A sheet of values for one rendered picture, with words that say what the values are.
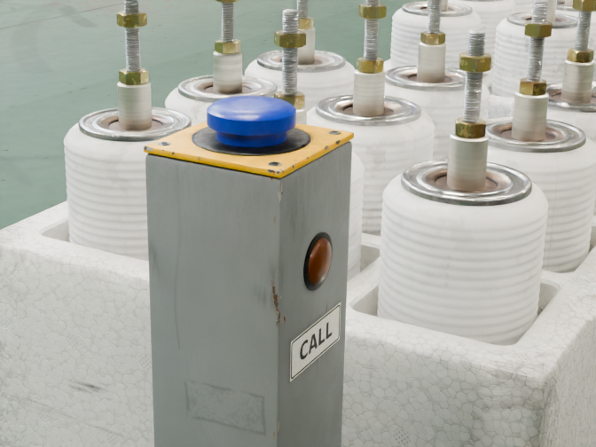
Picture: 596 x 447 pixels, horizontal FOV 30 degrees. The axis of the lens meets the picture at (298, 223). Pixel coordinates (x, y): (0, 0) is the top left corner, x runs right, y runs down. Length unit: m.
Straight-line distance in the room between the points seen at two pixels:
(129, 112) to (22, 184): 0.72
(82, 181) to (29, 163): 0.80
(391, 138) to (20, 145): 0.93
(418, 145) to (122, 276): 0.22
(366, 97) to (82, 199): 0.21
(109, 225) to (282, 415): 0.27
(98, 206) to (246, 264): 0.27
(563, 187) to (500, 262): 0.12
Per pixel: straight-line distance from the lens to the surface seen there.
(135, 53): 0.75
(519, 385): 0.60
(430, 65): 0.89
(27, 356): 0.79
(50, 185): 1.44
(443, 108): 0.87
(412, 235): 0.63
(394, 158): 0.77
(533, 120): 0.75
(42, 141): 1.63
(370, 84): 0.79
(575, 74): 0.86
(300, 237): 0.48
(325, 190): 0.50
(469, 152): 0.64
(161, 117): 0.77
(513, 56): 1.16
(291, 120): 0.49
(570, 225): 0.74
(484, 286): 0.63
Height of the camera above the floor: 0.46
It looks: 21 degrees down
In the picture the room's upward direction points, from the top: 1 degrees clockwise
